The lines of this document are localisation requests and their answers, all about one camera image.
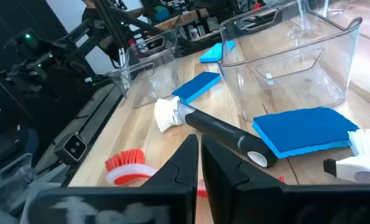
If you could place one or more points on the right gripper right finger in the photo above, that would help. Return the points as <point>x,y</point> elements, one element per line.
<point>222,174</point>

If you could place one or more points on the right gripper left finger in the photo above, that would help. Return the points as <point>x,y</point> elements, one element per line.
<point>184,161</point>

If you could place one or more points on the blue scrub sponge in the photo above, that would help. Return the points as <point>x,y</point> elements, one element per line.
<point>197,84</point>
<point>299,130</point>
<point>211,53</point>

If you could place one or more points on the clear plastic storage bin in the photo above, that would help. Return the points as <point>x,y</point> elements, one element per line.
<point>327,87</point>
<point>147,77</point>

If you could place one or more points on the teal round object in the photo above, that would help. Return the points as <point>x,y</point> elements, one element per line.
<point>162,14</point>

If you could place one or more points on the black machine with green lights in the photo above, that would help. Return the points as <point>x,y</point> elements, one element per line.
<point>29,71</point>

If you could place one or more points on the small black table camera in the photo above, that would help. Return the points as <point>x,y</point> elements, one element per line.
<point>71,149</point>

